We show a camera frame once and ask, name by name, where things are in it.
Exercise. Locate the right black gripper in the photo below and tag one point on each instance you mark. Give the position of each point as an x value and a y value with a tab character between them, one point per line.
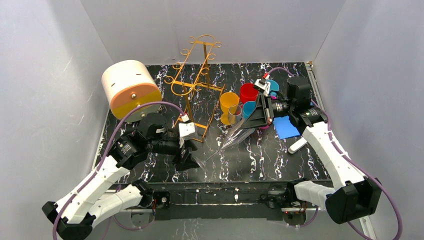
267	110

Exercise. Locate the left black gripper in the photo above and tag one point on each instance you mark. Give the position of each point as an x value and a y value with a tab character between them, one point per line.
185	147

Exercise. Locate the light blue wine glass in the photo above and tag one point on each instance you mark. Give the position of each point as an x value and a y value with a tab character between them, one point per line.
248	108
274	88

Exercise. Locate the magenta wine glass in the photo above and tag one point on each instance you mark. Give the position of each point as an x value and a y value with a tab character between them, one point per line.
265	126

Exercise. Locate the red wine glass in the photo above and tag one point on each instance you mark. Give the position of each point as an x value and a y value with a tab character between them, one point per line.
248	93

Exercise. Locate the clear wine glass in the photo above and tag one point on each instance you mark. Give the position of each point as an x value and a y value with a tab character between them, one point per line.
234	136
234	114

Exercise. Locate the clear wine glass front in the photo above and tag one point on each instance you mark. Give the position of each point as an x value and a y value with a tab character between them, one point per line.
234	114

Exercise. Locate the yellow wine glass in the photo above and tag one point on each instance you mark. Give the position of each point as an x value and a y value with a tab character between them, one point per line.
227	100

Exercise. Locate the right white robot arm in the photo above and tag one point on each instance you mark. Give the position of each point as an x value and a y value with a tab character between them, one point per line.
353	195

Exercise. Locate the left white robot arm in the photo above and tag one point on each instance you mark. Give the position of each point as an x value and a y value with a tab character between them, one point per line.
75	215

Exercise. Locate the blue flat sheet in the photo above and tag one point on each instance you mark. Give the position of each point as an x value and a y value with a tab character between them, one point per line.
286	127

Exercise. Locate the small white rectangular device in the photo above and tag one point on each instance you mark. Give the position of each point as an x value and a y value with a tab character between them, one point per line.
297	145

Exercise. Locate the cream orange yellow cylinder box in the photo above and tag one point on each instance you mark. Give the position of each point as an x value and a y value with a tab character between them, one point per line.
127	85

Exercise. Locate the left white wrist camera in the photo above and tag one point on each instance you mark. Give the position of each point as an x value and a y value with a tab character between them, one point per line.
187	129

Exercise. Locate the gold wire wine glass rack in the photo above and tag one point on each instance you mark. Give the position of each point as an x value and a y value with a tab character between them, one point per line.
202	80

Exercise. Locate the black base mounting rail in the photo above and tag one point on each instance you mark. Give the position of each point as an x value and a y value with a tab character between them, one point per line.
227	200

